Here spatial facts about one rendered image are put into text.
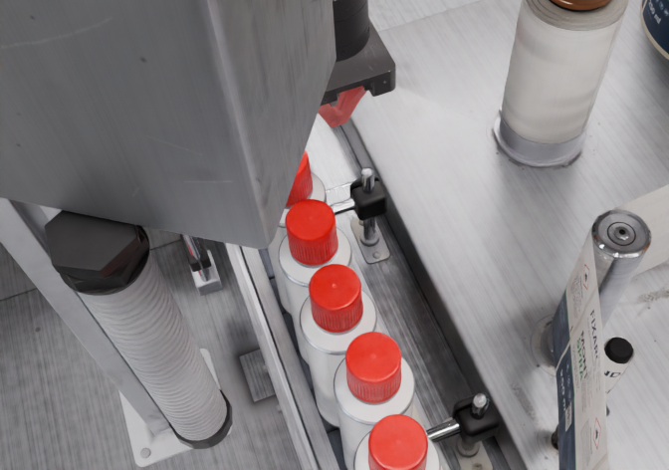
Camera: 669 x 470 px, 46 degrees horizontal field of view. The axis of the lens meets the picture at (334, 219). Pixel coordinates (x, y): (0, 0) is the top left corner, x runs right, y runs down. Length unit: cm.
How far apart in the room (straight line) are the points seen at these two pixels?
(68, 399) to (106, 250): 51
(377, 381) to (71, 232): 23
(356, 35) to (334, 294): 18
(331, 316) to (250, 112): 29
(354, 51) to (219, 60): 38
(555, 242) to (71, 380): 47
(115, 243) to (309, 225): 24
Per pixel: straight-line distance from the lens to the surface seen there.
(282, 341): 61
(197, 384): 39
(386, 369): 46
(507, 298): 72
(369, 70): 56
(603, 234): 55
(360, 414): 50
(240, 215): 25
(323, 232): 51
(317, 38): 28
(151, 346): 34
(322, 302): 48
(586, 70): 71
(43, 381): 80
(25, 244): 46
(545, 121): 75
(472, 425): 63
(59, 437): 77
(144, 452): 74
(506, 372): 69
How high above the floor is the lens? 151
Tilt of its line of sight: 57 degrees down
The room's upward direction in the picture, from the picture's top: 6 degrees counter-clockwise
